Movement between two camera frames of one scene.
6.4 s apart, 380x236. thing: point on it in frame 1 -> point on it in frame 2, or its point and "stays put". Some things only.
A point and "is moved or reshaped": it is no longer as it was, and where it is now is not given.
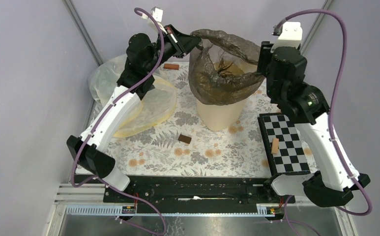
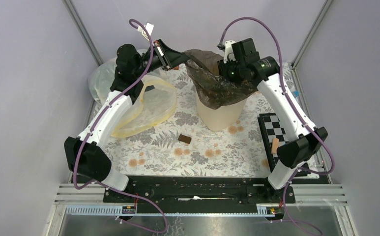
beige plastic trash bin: x=219 y=118 stays put
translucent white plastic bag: x=157 y=107 stays put
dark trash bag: x=222 y=70 is moved or reshaped
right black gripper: x=265 y=55 -> x=222 y=68
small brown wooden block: x=184 y=138 stays put
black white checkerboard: x=291 y=158 stays put
